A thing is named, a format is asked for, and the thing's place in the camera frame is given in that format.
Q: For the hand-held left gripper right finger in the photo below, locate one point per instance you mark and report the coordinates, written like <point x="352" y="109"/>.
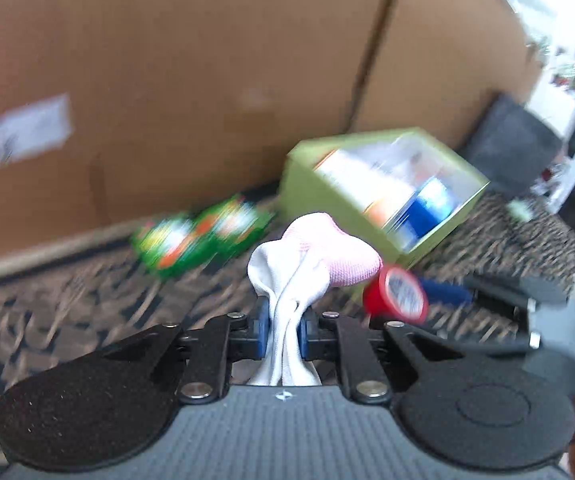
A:
<point x="305" y="334"/>

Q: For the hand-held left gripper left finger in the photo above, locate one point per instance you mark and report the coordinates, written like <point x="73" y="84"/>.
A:
<point x="262" y="331"/>

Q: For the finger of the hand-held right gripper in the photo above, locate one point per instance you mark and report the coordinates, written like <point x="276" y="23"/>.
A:
<point x="492" y="342"/>
<point x="442" y="292"/>

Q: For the red tape roll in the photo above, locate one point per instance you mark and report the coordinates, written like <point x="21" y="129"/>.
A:
<point x="375" y="296"/>

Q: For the blue square plastic container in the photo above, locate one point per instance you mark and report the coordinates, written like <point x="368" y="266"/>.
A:
<point x="432" y="205"/>

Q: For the white glove with pink cuff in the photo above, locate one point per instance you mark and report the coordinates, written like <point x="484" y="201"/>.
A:
<point x="347" y="255"/>

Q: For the orange and white medicine box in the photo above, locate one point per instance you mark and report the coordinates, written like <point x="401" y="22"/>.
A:
<point x="362" y="185"/>

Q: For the green cardboard box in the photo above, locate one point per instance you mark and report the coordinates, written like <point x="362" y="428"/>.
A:
<point x="317" y="195"/>

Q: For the green snack packet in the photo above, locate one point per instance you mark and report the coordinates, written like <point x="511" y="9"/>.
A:
<point x="167" y="245"/>
<point x="235" y="225"/>

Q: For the black paper bag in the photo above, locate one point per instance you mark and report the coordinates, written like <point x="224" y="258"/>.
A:
<point x="512" y="145"/>

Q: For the large brown cardboard box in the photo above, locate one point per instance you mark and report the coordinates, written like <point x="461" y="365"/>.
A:
<point x="167" y="85"/>

